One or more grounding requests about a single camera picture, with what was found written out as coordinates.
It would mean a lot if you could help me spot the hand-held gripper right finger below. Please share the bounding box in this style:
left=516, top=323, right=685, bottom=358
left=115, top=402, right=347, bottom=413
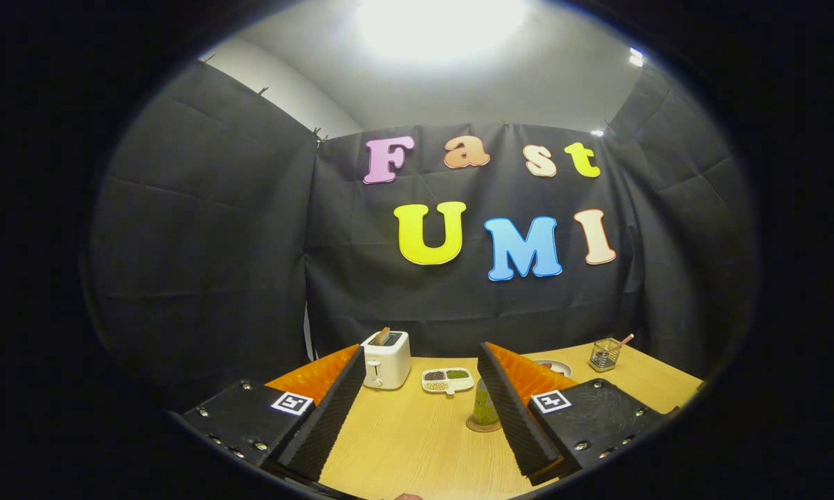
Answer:
left=476, top=342, right=667, bottom=487

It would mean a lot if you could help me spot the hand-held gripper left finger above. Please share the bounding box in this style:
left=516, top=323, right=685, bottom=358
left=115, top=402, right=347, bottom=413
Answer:
left=181, top=344, right=367, bottom=483

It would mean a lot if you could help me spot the silver green-label juice bottle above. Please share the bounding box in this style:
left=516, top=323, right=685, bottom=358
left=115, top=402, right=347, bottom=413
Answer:
left=472, top=378, right=501, bottom=426

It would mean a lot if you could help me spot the white divided snack dish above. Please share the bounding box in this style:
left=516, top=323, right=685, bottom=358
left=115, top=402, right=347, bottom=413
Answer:
left=422, top=367, right=475, bottom=396

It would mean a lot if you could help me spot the white toaster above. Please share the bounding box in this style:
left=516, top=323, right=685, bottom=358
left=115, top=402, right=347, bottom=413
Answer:
left=361, top=330, right=412, bottom=390

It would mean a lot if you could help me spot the wooden table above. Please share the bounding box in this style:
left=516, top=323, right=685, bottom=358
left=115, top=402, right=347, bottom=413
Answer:
left=319, top=340, right=703, bottom=500

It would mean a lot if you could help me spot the wire mesh basket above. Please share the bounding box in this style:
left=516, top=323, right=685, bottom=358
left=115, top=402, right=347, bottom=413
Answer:
left=589, top=338, right=622, bottom=373

